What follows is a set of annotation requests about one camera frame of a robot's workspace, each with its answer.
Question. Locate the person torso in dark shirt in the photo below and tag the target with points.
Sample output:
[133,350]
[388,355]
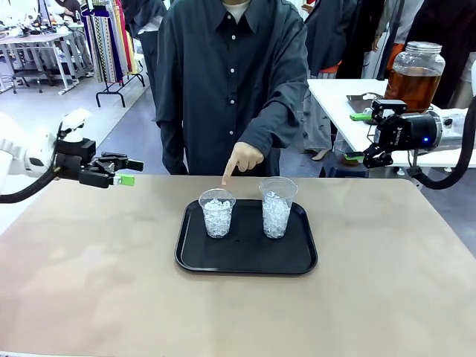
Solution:
[223,74]

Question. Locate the short clear cup with ice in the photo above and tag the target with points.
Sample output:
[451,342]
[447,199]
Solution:
[217,219]

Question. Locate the tall clear cup with ice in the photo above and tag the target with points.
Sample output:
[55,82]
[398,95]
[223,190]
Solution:
[277,215]

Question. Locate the rack of hanging fabrics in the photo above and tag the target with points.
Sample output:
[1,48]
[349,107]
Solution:
[108,44]

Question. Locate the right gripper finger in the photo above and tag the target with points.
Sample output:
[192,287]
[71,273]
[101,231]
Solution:
[375,156]
[360,116]

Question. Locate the right wrist camera unit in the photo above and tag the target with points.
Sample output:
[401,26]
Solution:
[398,106]

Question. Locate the white side table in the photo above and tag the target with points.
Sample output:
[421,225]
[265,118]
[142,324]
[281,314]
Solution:
[334,104]

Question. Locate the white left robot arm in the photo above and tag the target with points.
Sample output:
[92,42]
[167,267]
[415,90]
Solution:
[15,148]

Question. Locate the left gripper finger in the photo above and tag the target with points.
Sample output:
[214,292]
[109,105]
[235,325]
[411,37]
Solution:
[122,163]
[124,180]

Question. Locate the bystander in black coat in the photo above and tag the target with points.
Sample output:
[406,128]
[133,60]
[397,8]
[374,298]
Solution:
[457,29]

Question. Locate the glass jar of amber tea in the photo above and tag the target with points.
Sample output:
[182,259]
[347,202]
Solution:
[413,85]

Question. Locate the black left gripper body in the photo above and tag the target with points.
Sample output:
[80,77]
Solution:
[83,171]

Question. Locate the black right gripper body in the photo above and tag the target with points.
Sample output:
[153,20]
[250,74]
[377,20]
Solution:
[413,132]

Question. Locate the grey metal tray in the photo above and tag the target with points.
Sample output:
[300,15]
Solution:
[359,102]

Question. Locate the white metal workbench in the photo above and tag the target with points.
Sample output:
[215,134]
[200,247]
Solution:
[33,41]

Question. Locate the dark blue stool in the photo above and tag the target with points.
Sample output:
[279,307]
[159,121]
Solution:
[346,172]

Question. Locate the person left hand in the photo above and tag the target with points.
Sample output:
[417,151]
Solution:
[243,158]

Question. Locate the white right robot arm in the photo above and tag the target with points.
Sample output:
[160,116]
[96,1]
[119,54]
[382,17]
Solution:
[455,130]

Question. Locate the bystander in dark jacket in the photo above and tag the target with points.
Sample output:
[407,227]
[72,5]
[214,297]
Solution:
[327,33]

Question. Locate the person left forearm dark sleeve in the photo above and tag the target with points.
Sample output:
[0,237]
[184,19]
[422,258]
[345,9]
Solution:
[279,115]

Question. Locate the left wrist camera unit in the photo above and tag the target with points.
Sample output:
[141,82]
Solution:
[76,124]

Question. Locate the person right forearm dark sleeve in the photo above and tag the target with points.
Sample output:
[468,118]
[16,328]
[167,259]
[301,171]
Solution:
[171,145]

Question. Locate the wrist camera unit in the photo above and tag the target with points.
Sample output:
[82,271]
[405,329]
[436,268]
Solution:
[76,124]
[398,106]

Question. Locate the black plastic serving tray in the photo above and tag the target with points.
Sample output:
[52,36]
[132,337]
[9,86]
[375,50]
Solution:
[245,256]

